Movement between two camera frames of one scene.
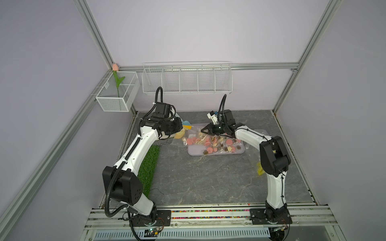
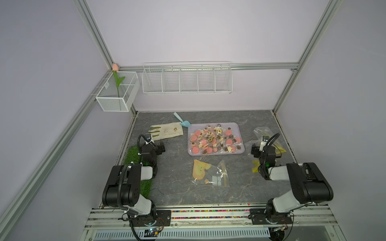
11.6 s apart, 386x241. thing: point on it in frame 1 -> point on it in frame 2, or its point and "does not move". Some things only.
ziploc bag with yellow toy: (191, 135) -> (211, 174)
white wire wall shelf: (188, 77) does not move
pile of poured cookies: (215, 143) does not move
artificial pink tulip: (115, 69) does not move
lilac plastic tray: (201, 143) does not move
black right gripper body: (219, 128) -> (256, 149)
